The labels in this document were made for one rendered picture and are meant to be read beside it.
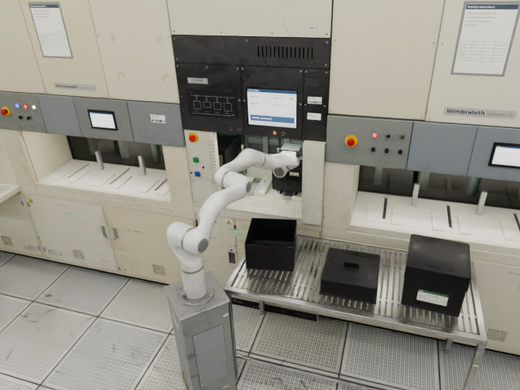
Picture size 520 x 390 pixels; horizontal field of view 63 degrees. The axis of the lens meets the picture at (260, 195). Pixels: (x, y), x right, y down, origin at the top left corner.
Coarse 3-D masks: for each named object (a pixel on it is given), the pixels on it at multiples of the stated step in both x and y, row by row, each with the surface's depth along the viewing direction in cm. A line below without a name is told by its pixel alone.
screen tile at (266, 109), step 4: (252, 96) 238; (256, 96) 237; (260, 96) 237; (264, 96) 236; (252, 100) 239; (256, 100) 238; (260, 100) 238; (264, 100) 237; (268, 100) 236; (268, 104) 238; (252, 108) 242; (256, 108) 241; (260, 108) 240; (264, 108) 239; (268, 108) 239; (252, 112) 243; (256, 112) 242; (260, 112) 241; (264, 112) 241; (268, 112) 240
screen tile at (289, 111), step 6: (276, 96) 234; (282, 96) 233; (288, 96) 232; (276, 102) 235; (282, 102) 234; (288, 102) 233; (276, 108) 237; (282, 108) 236; (288, 108) 235; (276, 114) 239; (282, 114) 238; (288, 114) 237
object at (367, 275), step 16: (336, 256) 236; (352, 256) 236; (368, 256) 235; (336, 272) 224; (352, 272) 224; (368, 272) 223; (320, 288) 224; (336, 288) 220; (352, 288) 217; (368, 288) 214
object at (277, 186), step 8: (288, 144) 283; (296, 144) 283; (296, 168) 275; (272, 176) 283; (288, 176) 280; (296, 176) 278; (272, 184) 286; (280, 184) 284; (288, 184) 282; (296, 184) 280; (280, 192) 289; (296, 192) 288
